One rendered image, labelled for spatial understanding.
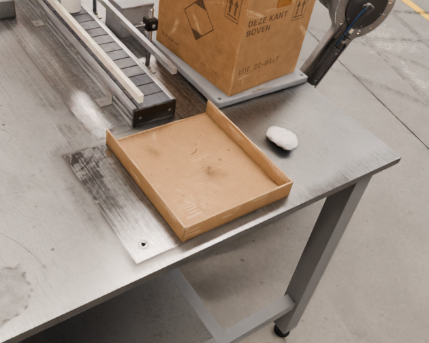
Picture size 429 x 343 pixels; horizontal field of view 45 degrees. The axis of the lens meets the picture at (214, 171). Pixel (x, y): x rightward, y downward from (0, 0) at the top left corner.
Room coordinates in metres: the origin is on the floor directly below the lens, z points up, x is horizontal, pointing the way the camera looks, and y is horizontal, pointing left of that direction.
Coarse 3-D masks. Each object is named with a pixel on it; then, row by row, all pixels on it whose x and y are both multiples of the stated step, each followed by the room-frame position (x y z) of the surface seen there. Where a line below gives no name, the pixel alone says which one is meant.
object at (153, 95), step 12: (60, 0) 1.28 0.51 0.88; (84, 12) 1.24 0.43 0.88; (84, 24) 1.18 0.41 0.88; (96, 24) 1.19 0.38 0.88; (96, 36) 1.14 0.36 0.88; (108, 36) 1.15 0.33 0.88; (108, 48) 1.09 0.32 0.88; (120, 48) 1.10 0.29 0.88; (96, 60) 1.03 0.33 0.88; (120, 60) 1.05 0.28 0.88; (132, 60) 1.06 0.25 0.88; (108, 72) 0.99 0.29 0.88; (132, 72) 1.01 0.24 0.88; (144, 72) 1.02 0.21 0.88; (120, 84) 0.95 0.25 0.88; (144, 84) 0.98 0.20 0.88; (156, 84) 0.98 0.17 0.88; (144, 96) 0.93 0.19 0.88; (156, 96) 0.94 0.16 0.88; (168, 96) 0.95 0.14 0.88; (144, 108) 0.89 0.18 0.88
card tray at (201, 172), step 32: (160, 128) 0.89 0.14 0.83; (192, 128) 0.91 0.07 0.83; (224, 128) 0.93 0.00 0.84; (128, 160) 0.74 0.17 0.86; (160, 160) 0.79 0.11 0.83; (192, 160) 0.81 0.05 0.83; (224, 160) 0.83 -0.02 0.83; (256, 160) 0.84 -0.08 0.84; (160, 192) 0.70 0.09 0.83; (192, 192) 0.71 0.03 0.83; (224, 192) 0.73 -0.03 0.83; (256, 192) 0.75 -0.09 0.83; (288, 192) 0.76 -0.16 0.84; (192, 224) 0.60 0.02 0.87
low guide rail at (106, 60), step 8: (48, 0) 1.23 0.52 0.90; (56, 0) 1.21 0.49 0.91; (56, 8) 1.19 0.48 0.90; (64, 8) 1.18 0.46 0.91; (64, 16) 1.15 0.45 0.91; (72, 24) 1.12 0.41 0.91; (80, 32) 1.08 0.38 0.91; (88, 40) 1.06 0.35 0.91; (96, 48) 1.03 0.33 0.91; (104, 56) 1.00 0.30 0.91; (104, 64) 0.99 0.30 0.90; (112, 64) 0.98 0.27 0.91; (112, 72) 0.96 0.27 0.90; (120, 72) 0.95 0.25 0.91; (120, 80) 0.94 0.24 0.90; (128, 80) 0.93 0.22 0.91; (128, 88) 0.91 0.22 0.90; (136, 88) 0.90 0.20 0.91; (136, 96) 0.89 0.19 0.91
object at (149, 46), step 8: (104, 0) 1.17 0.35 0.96; (112, 8) 1.14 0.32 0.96; (120, 16) 1.11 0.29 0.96; (128, 24) 1.08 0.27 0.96; (136, 32) 1.05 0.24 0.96; (144, 40) 1.02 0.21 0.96; (152, 48) 1.00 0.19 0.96; (160, 56) 0.97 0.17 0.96; (168, 64) 0.95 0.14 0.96; (176, 72) 0.94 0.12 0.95
